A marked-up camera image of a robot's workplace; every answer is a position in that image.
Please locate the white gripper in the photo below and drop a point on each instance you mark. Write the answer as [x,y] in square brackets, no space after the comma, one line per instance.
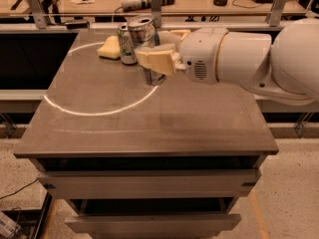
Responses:
[198,54]

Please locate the silver blue redbull can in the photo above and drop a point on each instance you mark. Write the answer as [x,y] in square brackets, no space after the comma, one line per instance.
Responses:
[144,33]

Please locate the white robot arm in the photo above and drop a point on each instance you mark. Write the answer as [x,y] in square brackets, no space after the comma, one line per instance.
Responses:
[284,69]

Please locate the green white soda can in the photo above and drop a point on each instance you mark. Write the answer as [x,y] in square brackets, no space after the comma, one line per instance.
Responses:
[126,47]

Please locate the white power strip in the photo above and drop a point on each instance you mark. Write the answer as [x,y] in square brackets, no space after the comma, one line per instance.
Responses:
[134,5]

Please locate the yellow sponge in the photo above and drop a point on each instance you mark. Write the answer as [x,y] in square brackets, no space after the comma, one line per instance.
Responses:
[110,49]

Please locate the grey drawer cabinet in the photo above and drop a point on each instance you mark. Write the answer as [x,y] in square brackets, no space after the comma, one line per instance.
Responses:
[99,115]

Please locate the upper cabinet drawer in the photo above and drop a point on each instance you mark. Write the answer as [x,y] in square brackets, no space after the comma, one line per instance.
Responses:
[149,184]

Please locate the cabinet drawer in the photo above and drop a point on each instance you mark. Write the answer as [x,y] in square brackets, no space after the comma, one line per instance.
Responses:
[149,184]
[153,226]

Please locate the lower cabinet drawer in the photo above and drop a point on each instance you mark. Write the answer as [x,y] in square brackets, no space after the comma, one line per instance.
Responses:
[153,226]

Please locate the black floor crate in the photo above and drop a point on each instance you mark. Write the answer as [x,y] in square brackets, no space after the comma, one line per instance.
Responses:
[20,223]

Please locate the middle metal bracket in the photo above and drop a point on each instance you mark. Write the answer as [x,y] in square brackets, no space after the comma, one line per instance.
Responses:
[156,11]

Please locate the metal bracket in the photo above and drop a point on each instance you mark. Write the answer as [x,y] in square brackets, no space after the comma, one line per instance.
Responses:
[38,13]
[156,11]
[274,16]

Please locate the right metal bracket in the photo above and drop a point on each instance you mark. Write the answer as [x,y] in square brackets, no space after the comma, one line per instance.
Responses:
[274,16]

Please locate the left metal bracket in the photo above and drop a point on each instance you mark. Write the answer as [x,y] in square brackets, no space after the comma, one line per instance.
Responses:
[38,13]

